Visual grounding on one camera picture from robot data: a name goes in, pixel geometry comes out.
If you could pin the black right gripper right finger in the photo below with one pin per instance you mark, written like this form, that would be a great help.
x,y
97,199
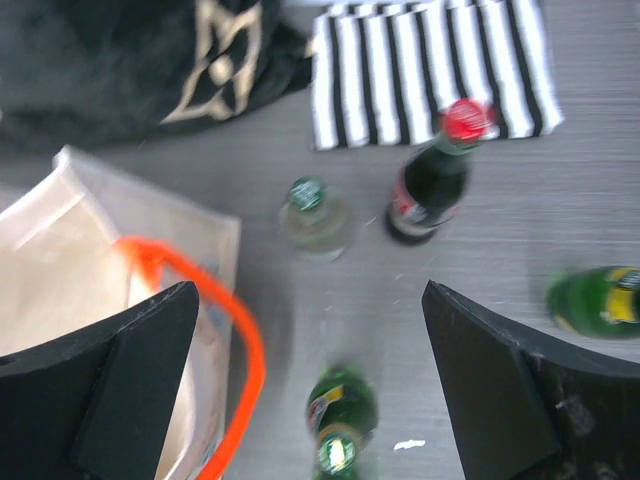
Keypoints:
x,y
526,405

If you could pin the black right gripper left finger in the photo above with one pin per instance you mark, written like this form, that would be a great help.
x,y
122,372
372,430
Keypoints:
x,y
96,403

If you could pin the beige canvas bag orange handles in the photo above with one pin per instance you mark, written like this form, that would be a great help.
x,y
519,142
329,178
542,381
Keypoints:
x,y
90,241

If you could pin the cola bottle red cap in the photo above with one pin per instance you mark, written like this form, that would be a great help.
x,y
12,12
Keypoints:
x,y
429,187

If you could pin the green bottle near bag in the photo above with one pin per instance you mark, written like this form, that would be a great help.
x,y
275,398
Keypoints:
x,y
342,416

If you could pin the green bottle far right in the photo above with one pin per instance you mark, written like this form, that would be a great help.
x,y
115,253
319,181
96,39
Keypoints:
x,y
600,302

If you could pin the clear glass bottle green cap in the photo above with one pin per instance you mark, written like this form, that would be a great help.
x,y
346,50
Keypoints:
x,y
316,220

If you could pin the black blanket beige flowers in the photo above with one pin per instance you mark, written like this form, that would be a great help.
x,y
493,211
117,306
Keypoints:
x,y
90,73

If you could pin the black white striped cloth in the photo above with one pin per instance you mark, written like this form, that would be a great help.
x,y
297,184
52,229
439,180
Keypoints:
x,y
384,73

